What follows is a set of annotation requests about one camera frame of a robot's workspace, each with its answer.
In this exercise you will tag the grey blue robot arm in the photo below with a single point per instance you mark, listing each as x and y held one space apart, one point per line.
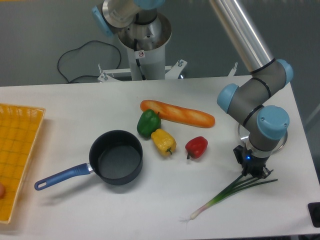
246 103

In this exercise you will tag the yellow bell pepper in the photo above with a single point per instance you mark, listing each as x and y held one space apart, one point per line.
164 142

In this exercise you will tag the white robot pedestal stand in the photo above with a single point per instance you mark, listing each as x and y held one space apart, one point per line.
145 45

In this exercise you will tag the black saucepan blue handle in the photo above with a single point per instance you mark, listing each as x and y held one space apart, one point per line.
116 157

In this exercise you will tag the green onion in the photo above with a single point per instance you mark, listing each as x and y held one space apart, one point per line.
238 185

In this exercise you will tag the black device at table edge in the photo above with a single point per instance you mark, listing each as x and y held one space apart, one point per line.
314 212

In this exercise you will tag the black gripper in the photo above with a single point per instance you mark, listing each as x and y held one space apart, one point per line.
251 163

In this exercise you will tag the green bell pepper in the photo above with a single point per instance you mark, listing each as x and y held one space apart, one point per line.
148 123

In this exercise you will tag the baguette bread loaf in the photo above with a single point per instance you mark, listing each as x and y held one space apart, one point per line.
178 114

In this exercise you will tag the red bell pepper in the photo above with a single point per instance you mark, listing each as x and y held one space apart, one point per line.
196 147

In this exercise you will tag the yellow woven basket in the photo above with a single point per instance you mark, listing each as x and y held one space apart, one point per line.
19 128

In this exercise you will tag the glass pot lid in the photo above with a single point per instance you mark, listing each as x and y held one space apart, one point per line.
243 135

